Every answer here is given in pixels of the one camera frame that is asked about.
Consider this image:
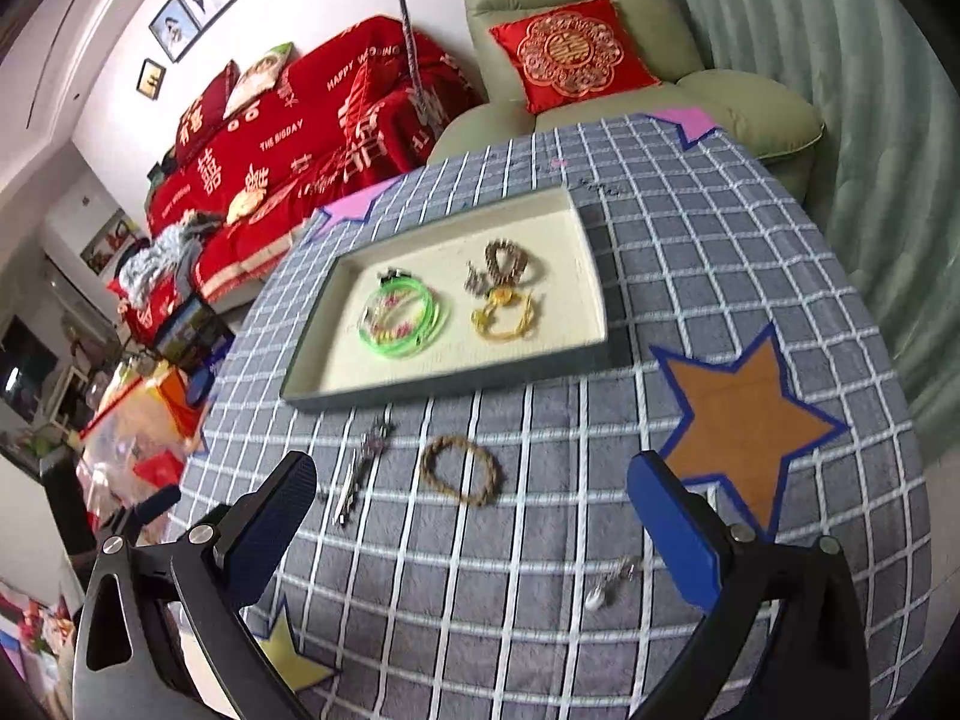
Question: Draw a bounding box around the green plastic bangle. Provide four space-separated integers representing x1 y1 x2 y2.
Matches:
356 274 455 365

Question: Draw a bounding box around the pale green curtain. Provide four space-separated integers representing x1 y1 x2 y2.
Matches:
622 0 960 481

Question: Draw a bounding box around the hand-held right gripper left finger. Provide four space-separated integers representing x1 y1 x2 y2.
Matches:
71 450 320 720

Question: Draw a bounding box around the wall picture with red figures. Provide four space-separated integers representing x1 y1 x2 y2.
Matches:
80 208 140 275

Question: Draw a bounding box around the multicolour bead bracelet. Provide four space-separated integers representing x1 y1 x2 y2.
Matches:
360 292 421 342

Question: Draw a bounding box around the small silver pendant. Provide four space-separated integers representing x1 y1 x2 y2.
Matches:
585 555 646 612

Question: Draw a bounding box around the dark brown coil bracelet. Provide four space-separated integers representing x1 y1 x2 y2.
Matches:
484 238 541 287

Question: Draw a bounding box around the green armchair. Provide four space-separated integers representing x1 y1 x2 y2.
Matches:
426 0 826 166

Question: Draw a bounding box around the silver chain bracelet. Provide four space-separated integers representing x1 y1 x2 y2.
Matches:
332 418 396 530

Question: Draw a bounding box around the red covered sofa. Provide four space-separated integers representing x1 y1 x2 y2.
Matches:
124 15 485 346

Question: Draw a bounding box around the black framed portrait photo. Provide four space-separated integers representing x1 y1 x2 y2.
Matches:
148 0 200 63

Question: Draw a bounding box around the box with landscape print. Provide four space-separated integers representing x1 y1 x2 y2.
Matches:
154 296 233 372

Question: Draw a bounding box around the light brown wooden bead bracelet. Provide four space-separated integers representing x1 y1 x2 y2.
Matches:
418 435 505 507

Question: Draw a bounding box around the photo print pillow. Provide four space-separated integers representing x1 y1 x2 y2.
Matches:
223 43 293 119

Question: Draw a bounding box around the red pillow with white print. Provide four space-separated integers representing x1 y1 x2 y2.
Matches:
174 60 239 166

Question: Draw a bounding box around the grey checked tablecloth with stars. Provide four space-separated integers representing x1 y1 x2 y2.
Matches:
161 109 935 720

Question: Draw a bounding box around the yellow cord bracelet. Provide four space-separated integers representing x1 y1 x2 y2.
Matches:
469 285 537 342

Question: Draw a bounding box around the black television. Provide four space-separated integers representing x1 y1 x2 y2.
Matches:
0 315 47 425

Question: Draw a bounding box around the pile of grey clothes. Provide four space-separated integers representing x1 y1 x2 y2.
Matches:
116 214 226 308

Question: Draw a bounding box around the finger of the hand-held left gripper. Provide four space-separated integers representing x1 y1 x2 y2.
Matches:
131 485 183 524

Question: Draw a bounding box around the gooseneck phone holder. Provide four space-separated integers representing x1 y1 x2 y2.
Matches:
390 0 447 140

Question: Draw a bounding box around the shallow grey cardboard tray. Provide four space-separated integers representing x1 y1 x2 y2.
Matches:
279 181 610 413

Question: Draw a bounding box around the orange shopping bag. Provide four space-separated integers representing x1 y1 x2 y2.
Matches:
79 364 203 466

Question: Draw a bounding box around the red embroidered cushion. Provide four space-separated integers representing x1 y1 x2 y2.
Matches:
487 0 665 115

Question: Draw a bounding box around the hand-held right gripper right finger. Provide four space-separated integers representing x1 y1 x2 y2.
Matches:
626 450 871 720

